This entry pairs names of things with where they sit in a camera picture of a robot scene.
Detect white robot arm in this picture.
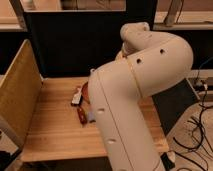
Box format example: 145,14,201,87
88,22,193,171

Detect orange ceramic bowl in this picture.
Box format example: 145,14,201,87
82,82,89,102

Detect blue eraser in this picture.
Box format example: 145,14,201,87
88,112,95,122

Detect black back panel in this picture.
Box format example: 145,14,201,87
24,0,157,77

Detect right dark side panel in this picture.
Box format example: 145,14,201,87
152,79,198,135

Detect left wooden side panel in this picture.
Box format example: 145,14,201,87
0,39,42,148

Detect power strip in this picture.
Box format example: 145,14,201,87
189,78,213,89

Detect red handled tool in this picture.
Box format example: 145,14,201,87
77,106,87,125

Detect black floor cables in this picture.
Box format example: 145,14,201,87
172,56,213,171

